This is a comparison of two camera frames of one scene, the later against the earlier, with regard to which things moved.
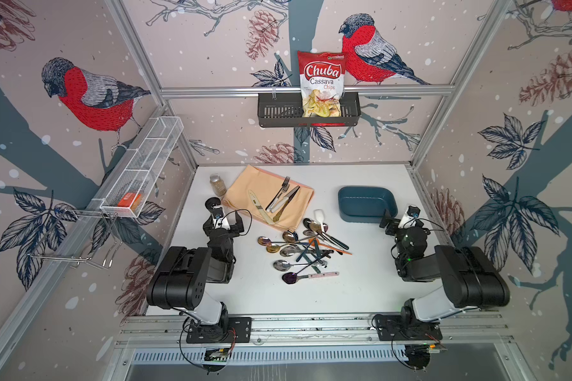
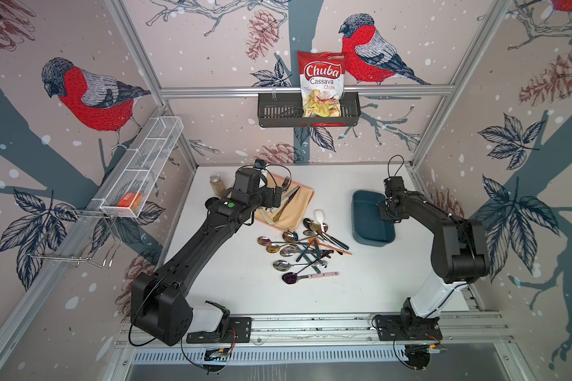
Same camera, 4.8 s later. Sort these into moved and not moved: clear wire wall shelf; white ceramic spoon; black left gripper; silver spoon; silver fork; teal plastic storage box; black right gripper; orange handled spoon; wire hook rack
Moved: teal plastic storage box; black right gripper; black left gripper
Not moved: orange handled spoon; silver spoon; wire hook rack; clear wire wall shelf; silver fork; white ceramic spoon
